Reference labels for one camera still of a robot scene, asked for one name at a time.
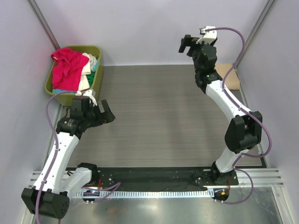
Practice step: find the beige t shirt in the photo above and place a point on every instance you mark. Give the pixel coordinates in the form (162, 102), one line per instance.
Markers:
(232, 81)

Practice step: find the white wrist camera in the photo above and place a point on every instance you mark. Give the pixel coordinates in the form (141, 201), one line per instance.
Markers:
(88, 93)
(207, 36)

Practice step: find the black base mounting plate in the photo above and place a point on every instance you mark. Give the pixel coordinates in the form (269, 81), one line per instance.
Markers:
(222, 191)

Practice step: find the cream t shirt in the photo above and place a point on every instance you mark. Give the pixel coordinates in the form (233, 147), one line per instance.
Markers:
(88, 72)

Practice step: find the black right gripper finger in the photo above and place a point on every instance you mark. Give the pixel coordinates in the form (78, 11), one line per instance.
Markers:
(182, 46)
(188, 39)

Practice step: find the aluminium corner post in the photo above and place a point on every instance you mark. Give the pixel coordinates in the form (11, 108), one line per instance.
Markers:
(257, 26)
(38, 13)

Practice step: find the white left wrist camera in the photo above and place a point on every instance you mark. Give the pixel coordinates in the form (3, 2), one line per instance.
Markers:
(88, 93)

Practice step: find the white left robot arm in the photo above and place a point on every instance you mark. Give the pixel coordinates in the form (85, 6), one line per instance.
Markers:
(50, 195)

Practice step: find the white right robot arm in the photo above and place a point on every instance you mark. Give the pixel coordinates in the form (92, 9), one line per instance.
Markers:
(244, 131)

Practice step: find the left aluminium corner post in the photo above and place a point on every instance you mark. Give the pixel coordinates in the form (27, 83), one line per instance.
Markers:
(38, 13)

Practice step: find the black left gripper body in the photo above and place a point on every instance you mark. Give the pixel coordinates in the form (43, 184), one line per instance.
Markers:
(92, 115)

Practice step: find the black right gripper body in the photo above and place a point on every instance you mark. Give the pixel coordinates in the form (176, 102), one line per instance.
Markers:
(195, 53)

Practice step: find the aluminium frame rail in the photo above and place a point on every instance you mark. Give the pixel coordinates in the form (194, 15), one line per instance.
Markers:
(257, 178)

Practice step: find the green t shirt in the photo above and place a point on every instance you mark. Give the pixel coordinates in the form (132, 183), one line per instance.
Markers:
(90, 78)

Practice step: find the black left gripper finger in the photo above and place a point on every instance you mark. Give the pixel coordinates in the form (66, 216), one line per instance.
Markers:
(102, 120)
(107, 110)

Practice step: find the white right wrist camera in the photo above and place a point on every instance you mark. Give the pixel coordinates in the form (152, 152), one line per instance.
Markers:
(207, 36)

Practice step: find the right aluminium corner post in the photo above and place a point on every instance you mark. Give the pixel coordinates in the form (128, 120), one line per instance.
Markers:
(257, 26)

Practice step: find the white slotted cable duct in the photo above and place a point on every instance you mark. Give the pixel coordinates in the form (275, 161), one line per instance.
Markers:
(83, 194)

